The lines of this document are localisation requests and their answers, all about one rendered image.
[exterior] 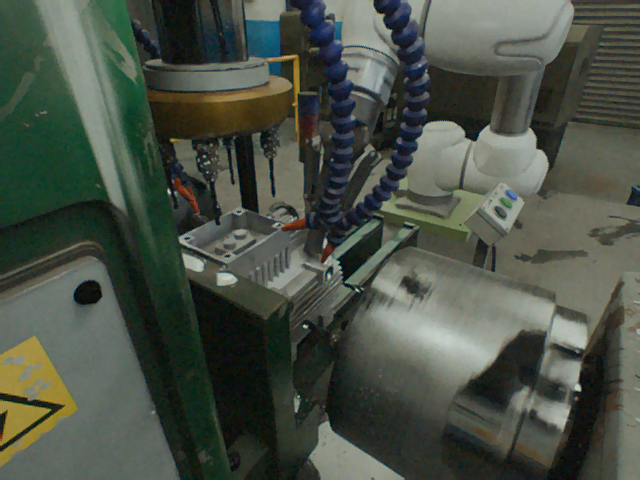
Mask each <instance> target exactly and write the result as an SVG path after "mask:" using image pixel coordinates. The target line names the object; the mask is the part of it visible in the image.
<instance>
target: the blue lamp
mask: <svg viewBox="0 0 640 480"><path fill-rule="evenodd" d="M297 104H298V105H297V106H298V107H297V108H298V114H299V115H304V116H312V115H317V114H319V97H316V98H300V97H297Z"/></svg>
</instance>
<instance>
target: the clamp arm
mask: <svg viewBox="0 0 640 480"><path fill-rule="evenodd" d="M234 145H235V153H236V162H237V170H238V178H239V187H240V195H241V203H242V208H243V209H246V210H249V211H252V212H255V213H257V214H260V211H259V200H258V190H257V179H256V168H255V157H254V147H253V136H252V135H246V136H240V137H236V139H234Z"/></svg>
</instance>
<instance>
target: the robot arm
mask: <svg viewBox="0 0 640 480"><path fill-rule="evenodd" d="M407 1H408V2H409V3H410V5H411V6H412V14H411V18H413V19H416V21H417V23H418V24H419V26H420V30H419V33H418V34H417V37H421V38H422V39H423V41H424V43H425V50H424V52H423V53H422V55H424V56H426V57H427V59H428V62H429V66H433V67H438V68H441V69H443V70H447V71H452V72H458V73H464V74H473V75H484V76H500V78H499V83H498V88H497V93H496V98H495V103H494V108H493V113H492V118H491V123H490V125H489V126H488V127H486V128H485V129H484V130H483V131H482V132H481V133H480V135H479V137H478V140H477V142H473V141H470V140H468V139H466V138H465V132H464V131H463V130H462V128H461V127H460V126H457V125H456V124H455V123H453V122H432V123H429V124H427V125H426V126H425V127H424V128H423V135H422V136H421V137H420V138H418V139H417V140H416V141H417V142H418V144H419V146H418V150H417V151H416V152H415V153H413V154H412V156H413V163H412V165H411V166H409V172H408V187H399V189H398V190H397V191H393V194H394V195H396V196H398V197H401V198H402V199H400V200H398V201H396V203H395V207H397V208H401V209H408V210H412V211H416V212H421V213H425V214H429V215H433V216H436V217H439V218H442V219H447V218H449V213H450V212H451V210H452V209H453V207H454V206H455V205H456V204H457V203H458V202H460V200H461V197H460V196H458V195H454V191H456V190H463V191H467V192H470V193H474V194H478V195H483V196H485V195H486V194H487V193H488V192H489V191H490V190H491V189H493V188H494V187H495V186H496V185H497V184H498V183H499V182H500V181H502V182H504V183H505V184H506V185H507V186H508V187H509V188H510V189H511V190H513V191H514V192H515V193H516V194H517V195H518V196H519V197H520V198H522V197H527V196H530V195H532V194H534V193H537V192H538V190H539V189H540V187H541V185H542V183H543V180H544V178H545V175H546V173H547V170H548V161H547V157H546V156H545V154H544V153H543V152H542V151H541V150H537V149H536V137H535V135H534V133H533V132H532V130H531V129H530V128H529V125H530V122H531V118H532V114H533V110H534V107H535V103H536V99H537V96H538V92H539V88H540V84H541V81H542V77H543V73H544V69H545V66H546V65H547V64H548V63H550V62H552V61H553V60H554V59H555V58H556V56H557V55H558V53H559V51H560V49H561V47H562V45H563V43H564V41H565V38H566V36H567V34H568V31H569V28H570V26H571V23H572V20H573V16H574V9H573V7H572V5H571V3H570V0H407ZM383 16H384V15H381V14H378V13H377V12H376V10H375V8H374V6H373V0H372V1H370V0H349V3H348V6H347V9H346V13H345V17H344V21H343V26H342V32H341V37H342V41H341V43H342V45H343V47H344V50H343V51H342V59H341V60H346V61H347V62H348V65H349V67H350V70H349V71H348V74H347V78H346V79H351V80H352V82H353V85H354V89H353V91H352V92H351V96H350V97H353V98H354V99H355V102H356V108H355V109H354V110H353V112H352V115H354V116H355V118H356V125H355V127H353V128H352V131H353V132H354V133H355V142H354V143H353V144H351V147H352V148H353V154H354V156H353V157H352V158H351V159H349V161H350V162H351V171H353V169H354V166H355V162H356V160H358V159H359V158H360V157H361V156H362V155H363V160H362V161H361V162H360V164H359V165H358V167H357V169H356V171H355V173H354V175H353V176H352V178H351V180H350V182H349V184H348V186H345V194H344V196H343V197H342V198H340V203H339V206H340V211H341V212H348V210H350V209H351V208H352V207H353V205H354V203H355V201H356V199H357V197H358V196H359V194H360V192H361V190H362V188H363V187H364V185H365V183H366V181H367V179H368V178H369V176H370V174H371V172H372V170H373V169H374V168H375V167H376V166H377V165H378V164H379V163H380V162H381V161H382V160H383V156H382V155H381V154H379V153H378V152H377V151H376V150H375V149H374V148H373V147H372V143H373V141H372V133H373V131H374V129H375V126H376V123H377V119H378V116H379V113H380V110H381V108H382V107H384V106H386V104H387V103H388V99H389V96H390V93H391V90H392V86H393V83H394V80H395V78H396V75H397V70H398V67H399V66H402V64H403V61H400V60H399V59H398V56H397V48H398V47H399V46H396V45H394V44H393V42H392V39H391V32H392V30H388V29H386V27H385V25H384V23H383ZM333 100H334V99H333V97H332V98H331V101H330V105H329V108H328V112H327V115H326V125H325V126H324V128H323V129H322V130H321V133H320V135H319V136H317V137H315V138H313V139H311V138H309V137H308V138H306V139H305V146H306V150H307V158H306V169H305V181H304V193H303V198H304V199H305V200H307V201H308V202H309V203H310V204H311V206H312V208H311V212H314V213H316V214H317V213H318V205H319V203H320V200H319V196H320V194H321V193H322V191H324V190H323V189H324V185H325V184H326V182H327V176H328V173H329V172H330V169H329V162H330V160H331V159H333V158H332V157H331V155H330V150H331V147H332V146H334V143H333V142H332V141H331V135H332V133H333V132H334V131H335V129H334V128H333V127H332V125H331V123H332V118H333V117H334V116H336V115H335V114H334V113H333V112H332V111H331V102H332V101H333ZM322 144H323V148H324V151H325V152H324V155H323V159H322V161H323V165H322V169H321V172H320V163H321V152H320V151H322V149H323V148H322ZM364 153H365V154H364ZM351 171H350V172H349V173H347V174H348V175H349V177H350V174H351ZM329 231H330V229H329V230H322V229H321V228H319V230H317V231H314V232H312V231H310V230H309V232H308V235H307V238H306V242H305V245H304V249H303V251H306V252H308V253H311V254H321V251H322V248H323V244H324V241H325V238H326V234H327V233H328V232H329Z"/></svg>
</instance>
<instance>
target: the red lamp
mask: <svg viewBox="0 0 640 480"><path fill-rule="evenodd" d="M298 130H299V131H302V132H315V131H318V130H319V114H317V115H312V116H304V115H299V114H298Z"/></svg>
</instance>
